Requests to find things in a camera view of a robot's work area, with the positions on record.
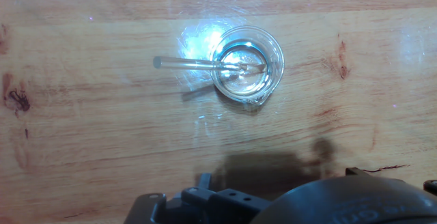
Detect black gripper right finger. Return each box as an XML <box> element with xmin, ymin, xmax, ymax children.
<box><xmin>344</xmin><ymin>167</ymin><xmax>437</xmax><ymax>196</ymax></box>

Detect glass beaker with water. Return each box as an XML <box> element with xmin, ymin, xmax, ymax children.
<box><xmin>210</xmin><ymin>25</ymin><xmax>285</xmax><ymax>107</ymax></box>

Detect glossy wooden board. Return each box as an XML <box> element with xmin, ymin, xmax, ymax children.
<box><xmin>0</xmin><ymin>0</ymin><xmax>437</xmax><ymax>224</ymax></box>

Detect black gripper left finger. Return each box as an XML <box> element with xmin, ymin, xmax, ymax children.
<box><xmin>123</xmin><ymin>172</ymin><xmax>271</xmax><ymax>224</ymax></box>

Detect clear glass stirring rod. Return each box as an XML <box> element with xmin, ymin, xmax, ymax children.
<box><xmin>152</xmin><ymin>55</ymin><xmax>269</xmax><ymax>74</ymax></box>

